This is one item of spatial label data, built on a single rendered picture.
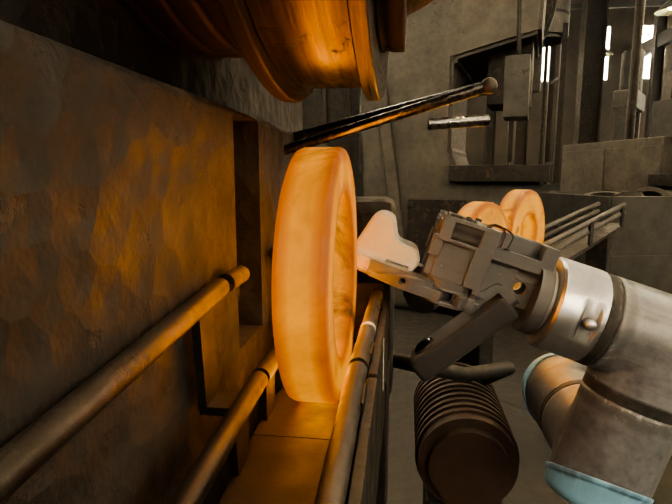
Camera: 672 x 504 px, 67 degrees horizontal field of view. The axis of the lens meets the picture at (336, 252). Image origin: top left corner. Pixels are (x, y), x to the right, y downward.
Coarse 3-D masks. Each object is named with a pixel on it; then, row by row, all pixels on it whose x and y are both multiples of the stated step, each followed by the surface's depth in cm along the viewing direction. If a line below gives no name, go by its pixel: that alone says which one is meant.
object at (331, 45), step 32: (256, 0) 26; (288, 0) 26; (320, 0) 26; (352, 0) 25; (288, 32) 29; (320, 32) 28; (352, 32) 27; (288, 64) 32; (320, 64) 32; (352, 64) 32; (384, 64) 43
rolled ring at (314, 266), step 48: (288, 192) 31; (336, 192) 32; (288, 240) 30; (336, 240) 44; (288, 288) 29; (336, 288) 44; (288, 336) 30; (336, 336) 41; (288, 384) 32; (336, 384) 34
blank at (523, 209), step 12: (516, 192) 91; (528, 192) 91; (504, 204) 89; (516, 204) 88; (528, 204) 91; (540, 204) 95; (516, 216) 88; (528, 216) 94; (540, 216) 96; (516, 228) 88; (528, 228) 96; (540, 228) 96; (540, 240) 97
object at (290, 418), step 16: (352, 352) 48; (288, 400) 38; (272, 416) 35; (288, 416) 35; (304, 416) 35; (320, 416) 35; (256, 432) 33; (272, 432) 33; (288, 432) 33; (304, 432) 33; (320, 432) 33
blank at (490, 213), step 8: (464, 208) 79; (472, 208) 79; (480, 208) 78; (488, 208) 80; (496, 208) 82; (464, 216) 78; (472, 216) 77; (480, 216) 78; (488, 216) 80; (496, 216) 82; (504, 216) 84; (488, 224) 80; (504, 224) 85
